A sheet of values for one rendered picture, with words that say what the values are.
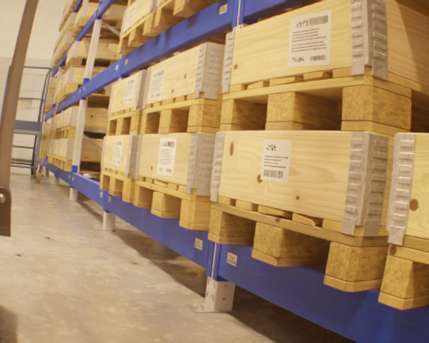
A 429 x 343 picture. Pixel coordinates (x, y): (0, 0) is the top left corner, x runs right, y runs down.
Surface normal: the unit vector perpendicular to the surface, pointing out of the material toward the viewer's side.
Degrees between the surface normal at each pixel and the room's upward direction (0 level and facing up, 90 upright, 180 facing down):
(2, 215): 90
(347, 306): 90
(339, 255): 90
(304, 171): 90
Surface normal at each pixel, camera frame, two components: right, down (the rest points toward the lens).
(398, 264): -0.92, -0.09
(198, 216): 0.37, 0.05
